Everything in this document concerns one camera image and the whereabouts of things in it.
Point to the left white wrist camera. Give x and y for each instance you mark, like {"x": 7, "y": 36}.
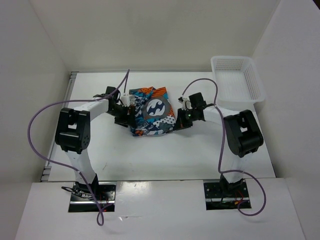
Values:
{"x": 127, "y": 99}

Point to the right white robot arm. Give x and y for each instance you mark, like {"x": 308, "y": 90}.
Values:
{"x": 241, "y": 137}

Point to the white plastic basket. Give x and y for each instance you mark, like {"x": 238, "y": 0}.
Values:
{"x": 238, "y": 80}

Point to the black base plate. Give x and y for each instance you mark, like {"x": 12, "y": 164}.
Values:
{"x": 216, "y": 200}
{"x": 82, "y": 201}

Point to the colourful patterned shorts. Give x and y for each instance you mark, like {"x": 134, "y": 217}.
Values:
{"x": 153, "y": 112}

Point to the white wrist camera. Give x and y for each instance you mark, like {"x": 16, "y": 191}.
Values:
{"x": 127, "y": 99}
{"x": 185, "y": 103}

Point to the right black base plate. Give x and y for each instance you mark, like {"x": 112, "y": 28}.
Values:
{"x": 216, "y": 200}

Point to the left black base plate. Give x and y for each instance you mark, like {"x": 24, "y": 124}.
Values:
{"x": 82, "y": 201}

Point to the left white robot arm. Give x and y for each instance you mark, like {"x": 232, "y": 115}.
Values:
{"x": 73, "y": 135}

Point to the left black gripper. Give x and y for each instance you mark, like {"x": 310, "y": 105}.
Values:
{"x": 127, "y": 120}

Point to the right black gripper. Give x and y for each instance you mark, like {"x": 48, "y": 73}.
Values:
{"x": 181, "y": 122}

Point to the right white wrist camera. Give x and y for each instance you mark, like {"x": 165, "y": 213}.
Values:
{"x": 185, "y": 103}

